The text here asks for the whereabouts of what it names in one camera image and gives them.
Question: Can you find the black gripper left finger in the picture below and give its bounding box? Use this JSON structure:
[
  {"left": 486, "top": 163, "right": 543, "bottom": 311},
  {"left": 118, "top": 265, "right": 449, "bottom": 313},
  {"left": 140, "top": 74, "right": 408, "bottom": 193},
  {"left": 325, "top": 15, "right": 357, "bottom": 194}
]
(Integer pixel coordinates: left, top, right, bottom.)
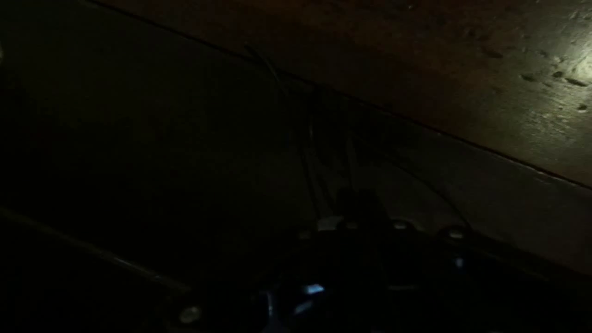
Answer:
[{"left": 288, "top": 187, "right": 368, "bottom": 333}]

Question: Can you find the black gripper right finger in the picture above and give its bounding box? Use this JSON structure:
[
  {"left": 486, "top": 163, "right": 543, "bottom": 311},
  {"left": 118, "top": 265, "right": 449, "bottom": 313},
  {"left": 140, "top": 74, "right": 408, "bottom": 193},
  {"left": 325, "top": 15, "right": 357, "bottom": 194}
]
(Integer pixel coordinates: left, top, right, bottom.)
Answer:
[{"left": 366, "top": 191, "right": 477, "bottom": 333}]

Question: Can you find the thin black cable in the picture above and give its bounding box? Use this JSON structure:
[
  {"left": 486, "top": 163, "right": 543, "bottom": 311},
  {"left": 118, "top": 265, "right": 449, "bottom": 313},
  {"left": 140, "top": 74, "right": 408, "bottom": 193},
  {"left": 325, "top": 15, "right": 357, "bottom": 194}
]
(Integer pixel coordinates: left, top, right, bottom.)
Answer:
[{"left": 244, "top": 45, "right": 477, "bottom": 241}]

